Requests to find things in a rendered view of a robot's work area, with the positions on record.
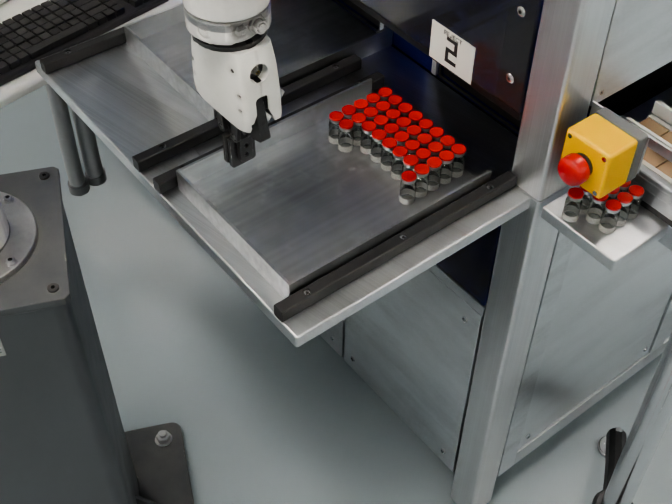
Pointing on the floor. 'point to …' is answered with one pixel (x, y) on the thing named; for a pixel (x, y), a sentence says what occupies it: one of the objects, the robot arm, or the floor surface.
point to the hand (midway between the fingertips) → (239, 145)
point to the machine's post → (528, 232)
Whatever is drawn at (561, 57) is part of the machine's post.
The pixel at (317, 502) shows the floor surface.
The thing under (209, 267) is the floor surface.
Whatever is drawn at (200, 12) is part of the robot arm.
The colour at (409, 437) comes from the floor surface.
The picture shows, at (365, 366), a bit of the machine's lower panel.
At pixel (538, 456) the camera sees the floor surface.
